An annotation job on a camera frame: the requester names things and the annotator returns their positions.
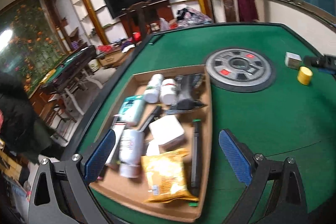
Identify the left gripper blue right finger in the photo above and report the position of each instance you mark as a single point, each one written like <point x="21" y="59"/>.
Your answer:
<point x="238" y="155"/>

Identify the small white teal box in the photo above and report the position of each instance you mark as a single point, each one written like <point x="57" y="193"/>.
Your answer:
<point x="293" y="60"/>

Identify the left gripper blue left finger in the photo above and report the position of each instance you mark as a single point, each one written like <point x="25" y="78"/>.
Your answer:
<point x="95" y="156"/>

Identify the wooden chair near table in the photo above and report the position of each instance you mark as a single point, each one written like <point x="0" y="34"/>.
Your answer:
<point x="137" y="20"/>

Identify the wooden clothes rack chair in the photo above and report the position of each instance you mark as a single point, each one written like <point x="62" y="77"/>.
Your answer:
<point x="224" y="11"/>

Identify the yellow round jar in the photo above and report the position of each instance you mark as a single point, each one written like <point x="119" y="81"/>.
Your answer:
<point x="304" y="75"/>

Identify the teal tissue pack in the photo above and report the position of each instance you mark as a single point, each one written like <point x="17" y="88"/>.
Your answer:
<point x="131" y="110"/>

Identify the low wooden coffee table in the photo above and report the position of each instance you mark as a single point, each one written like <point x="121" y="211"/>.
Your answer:
<point x="114" y="58"/>

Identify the black marker pink cap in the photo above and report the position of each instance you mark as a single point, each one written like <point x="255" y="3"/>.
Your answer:
<point x="153" y="116"/>

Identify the white power adapter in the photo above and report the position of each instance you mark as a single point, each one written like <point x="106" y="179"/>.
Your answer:
<point x="167" y="132"/>

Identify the floral clothes pile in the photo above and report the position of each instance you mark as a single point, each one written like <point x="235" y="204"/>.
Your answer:
<point x="189" y="16"/>

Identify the person in dark clothes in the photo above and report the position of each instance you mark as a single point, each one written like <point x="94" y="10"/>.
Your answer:
<point x="22" y="130"/>

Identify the black marker green cap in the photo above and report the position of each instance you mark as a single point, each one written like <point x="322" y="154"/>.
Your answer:
<point x="196" y="160"/>

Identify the floral wall mural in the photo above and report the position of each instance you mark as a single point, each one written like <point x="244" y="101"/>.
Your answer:
<point x="34" y="49"/>

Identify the black gold snack pouch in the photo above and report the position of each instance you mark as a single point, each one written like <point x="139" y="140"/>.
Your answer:
<point x="187" y="94"/>

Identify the silver red box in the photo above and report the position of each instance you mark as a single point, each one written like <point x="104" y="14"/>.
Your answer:
<point x="118" y="129"/>

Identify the white bottle green label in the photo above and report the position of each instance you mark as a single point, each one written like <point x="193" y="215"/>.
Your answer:
<point x="152" y="91"/>

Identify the cardboard tray box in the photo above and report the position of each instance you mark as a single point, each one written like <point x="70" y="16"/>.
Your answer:
<point x="132" y="194"/>

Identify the yellow snack packet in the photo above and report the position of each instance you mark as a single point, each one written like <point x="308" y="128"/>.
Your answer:
<point x="165" y="176"/>

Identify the white bottle red label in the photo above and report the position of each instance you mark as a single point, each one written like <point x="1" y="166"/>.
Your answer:
<point x="168" y="91"/>

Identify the maroon cloth on rack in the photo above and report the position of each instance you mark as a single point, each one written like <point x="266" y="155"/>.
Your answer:
<point x="247" y="11"/>

